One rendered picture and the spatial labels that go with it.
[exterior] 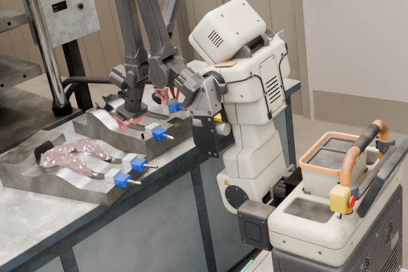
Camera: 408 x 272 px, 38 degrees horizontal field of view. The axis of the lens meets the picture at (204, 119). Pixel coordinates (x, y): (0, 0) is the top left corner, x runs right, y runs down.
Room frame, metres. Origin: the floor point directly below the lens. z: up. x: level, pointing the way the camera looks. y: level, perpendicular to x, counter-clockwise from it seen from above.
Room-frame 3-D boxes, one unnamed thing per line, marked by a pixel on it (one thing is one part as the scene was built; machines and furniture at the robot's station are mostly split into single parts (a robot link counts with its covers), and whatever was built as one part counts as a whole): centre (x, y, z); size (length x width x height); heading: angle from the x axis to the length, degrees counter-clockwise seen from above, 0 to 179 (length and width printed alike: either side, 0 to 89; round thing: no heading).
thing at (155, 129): (2.00, 0.17, 0.89); 0.13 x 0.05 x 0.05; 41
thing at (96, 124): (2.24, 0.30, 0.87); 0.50 x 0.26 x 0.14; 42
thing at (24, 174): (1.93, 0.51, 0.85); 0.50 x 0.26 x 0.11; 59
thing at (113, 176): (1.76, 0.30, 0.85); 0.13 x 0.05 x 0.05; 59
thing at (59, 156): (1.94, 0.50, 0.90); 0.26 x 0.18 x 0.08; 59
